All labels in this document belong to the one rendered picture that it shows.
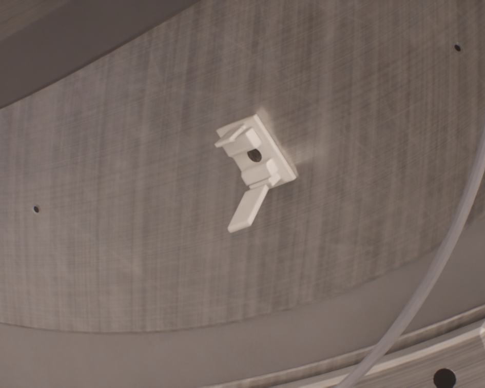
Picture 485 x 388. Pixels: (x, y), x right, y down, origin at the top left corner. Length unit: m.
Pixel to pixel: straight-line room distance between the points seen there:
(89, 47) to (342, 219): 0.10
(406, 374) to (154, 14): 0.15
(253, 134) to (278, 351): 0.08
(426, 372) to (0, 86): 0.17
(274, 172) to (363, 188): 0.03
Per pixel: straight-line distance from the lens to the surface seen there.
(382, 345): 0.94
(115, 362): 1.05
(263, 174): 0.96
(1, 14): 0.97
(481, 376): 0.95
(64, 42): 0.91
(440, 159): 0.92
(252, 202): 0.95
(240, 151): 0.96
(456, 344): 0.95
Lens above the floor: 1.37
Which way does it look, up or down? 37 degrees down
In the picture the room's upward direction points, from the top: 5 degrees clockwise
